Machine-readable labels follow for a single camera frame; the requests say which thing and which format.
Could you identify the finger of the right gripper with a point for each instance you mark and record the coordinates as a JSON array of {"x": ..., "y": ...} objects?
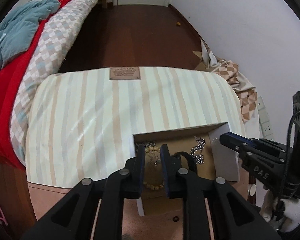
[{"x": 234, "y": 141}]

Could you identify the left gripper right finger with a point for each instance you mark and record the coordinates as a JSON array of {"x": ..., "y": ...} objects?
[{"x": 170, "y": 167}]

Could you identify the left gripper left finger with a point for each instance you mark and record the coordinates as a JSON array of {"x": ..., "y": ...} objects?
[{"x": 133, "y": 184}]

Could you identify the black smart watch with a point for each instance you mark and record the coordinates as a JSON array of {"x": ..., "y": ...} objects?
[{"x": 190, "y": 160}]

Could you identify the white cardboard jewelry box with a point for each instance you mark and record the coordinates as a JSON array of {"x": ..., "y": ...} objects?
[{"x": 197, "y": 148}]

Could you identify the white paper cup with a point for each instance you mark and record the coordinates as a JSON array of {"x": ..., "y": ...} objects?
[{"x": 251, "y": 190}]

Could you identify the checkered beige cloth pile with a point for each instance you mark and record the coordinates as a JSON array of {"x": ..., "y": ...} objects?
[{"x": 243, "y": 88}]

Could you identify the striped pink table cloth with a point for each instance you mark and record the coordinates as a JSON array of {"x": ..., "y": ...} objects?
[{"x": 81, "y": 124}]

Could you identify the bed with red blanket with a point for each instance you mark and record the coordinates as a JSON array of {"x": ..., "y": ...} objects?
[{"x": 20, "y": 78}]

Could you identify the blue-grey quilt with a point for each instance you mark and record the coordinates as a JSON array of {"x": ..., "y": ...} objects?
[{"x": 19, "y": 26}]

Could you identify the white wall power strip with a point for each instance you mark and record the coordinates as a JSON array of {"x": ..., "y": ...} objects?
[{"x": 264, "y": 120}]

